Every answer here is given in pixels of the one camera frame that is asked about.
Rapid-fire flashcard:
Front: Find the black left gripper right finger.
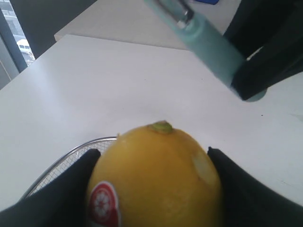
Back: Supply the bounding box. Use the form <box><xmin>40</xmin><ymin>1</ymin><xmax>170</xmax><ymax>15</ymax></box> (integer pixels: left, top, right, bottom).
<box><xmin>207</xmin><ymin>147</ymin><xmax>303</xmax><ymax>227</ymax></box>

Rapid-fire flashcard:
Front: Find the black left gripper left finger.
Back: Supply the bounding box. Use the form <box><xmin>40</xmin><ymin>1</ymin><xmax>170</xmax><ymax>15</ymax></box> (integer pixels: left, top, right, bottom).
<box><xmin>0</xmin><ymin>149</ymin><xmax>100</xmax><ymax>227</ymax></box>

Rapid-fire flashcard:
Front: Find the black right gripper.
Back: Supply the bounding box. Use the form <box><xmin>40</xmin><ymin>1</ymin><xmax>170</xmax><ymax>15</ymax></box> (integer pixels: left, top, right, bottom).
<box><xmin>224</xmin><ymin>0</ymin><xmax>303</xmax><ymax>100</ymax></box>

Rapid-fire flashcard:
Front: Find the teal handled peeler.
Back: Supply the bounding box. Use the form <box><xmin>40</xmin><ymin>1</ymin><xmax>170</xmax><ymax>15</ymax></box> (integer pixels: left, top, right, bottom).
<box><xmin>143</xmin><ymin>0</ymin><xmax>268</xmax><ymax>103</ymax></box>

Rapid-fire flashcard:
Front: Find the yellow lemon with red sticker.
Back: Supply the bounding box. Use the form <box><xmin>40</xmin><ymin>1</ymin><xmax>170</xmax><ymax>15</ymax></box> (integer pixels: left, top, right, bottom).
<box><xmin>86</xmin><ymin>121</ymin><xmax>223</xmax><ymax>227</ymax></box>

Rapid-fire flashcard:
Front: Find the steel wire mesh basket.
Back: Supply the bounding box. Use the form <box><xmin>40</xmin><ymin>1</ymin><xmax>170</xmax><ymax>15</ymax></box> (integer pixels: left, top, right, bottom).
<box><xmin>20</xmin><ymin>137</ymin><xmax>116</xmax><ymax>201</ymax></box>

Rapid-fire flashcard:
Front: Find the blue window frame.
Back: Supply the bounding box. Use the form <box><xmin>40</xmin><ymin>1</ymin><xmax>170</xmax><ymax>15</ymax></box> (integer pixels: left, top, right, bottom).
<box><xmin>0</xmin><ymin>0</ymin><xmax>36</xmax><ymax>72</ymax></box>

